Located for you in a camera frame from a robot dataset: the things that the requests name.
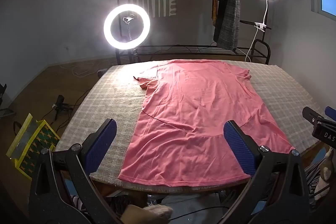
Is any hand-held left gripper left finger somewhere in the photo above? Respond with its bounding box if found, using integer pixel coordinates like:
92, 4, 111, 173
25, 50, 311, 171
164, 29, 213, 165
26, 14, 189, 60
28, 118, 124, 224

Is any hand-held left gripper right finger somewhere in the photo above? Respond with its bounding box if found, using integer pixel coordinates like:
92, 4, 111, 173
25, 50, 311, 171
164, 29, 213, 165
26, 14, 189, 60
218, 120, 312, 224

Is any pink t-shirt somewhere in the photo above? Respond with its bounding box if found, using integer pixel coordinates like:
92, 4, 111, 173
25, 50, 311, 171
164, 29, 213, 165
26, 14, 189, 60
118, 59, 296, 187

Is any black metal clothes rack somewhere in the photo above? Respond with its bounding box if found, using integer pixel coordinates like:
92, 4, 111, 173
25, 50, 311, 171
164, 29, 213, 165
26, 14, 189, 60
115, 0, 273, 66

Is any person's right hand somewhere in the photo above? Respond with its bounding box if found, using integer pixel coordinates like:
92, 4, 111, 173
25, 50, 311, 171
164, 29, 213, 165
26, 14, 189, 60
321, 147, 334, 183

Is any beige checked blanket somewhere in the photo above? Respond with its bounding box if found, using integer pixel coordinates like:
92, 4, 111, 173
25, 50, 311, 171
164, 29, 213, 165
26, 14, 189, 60
55, 59, 328, 185

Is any yellow patterned box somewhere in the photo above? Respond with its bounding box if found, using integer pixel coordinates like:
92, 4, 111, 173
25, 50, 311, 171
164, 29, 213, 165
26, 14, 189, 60
6, 113, 61, 179

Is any beige fuzzy item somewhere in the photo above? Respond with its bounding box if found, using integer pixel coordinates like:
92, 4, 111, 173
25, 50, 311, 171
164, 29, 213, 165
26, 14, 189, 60
122, 204, 174, 224

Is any hanging grey plaid coat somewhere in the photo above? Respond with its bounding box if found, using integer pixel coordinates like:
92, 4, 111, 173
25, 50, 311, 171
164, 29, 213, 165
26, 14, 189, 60
213, 0, 248, 51

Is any hanging yellow scarf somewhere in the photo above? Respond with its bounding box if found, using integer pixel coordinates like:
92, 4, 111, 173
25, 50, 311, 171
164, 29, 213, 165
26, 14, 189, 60
211, 0, 218, 26

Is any white floor cable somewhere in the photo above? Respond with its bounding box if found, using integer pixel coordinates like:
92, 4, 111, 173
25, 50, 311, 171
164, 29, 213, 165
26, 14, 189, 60
70, 62, 98, 76

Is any white lamp cable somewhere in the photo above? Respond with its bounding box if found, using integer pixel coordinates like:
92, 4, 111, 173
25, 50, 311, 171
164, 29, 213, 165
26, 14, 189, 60
236, 29, 260, 63

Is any ring light stand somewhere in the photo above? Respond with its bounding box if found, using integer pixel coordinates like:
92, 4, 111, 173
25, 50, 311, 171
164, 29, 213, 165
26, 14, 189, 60
127, 22, 139, 64

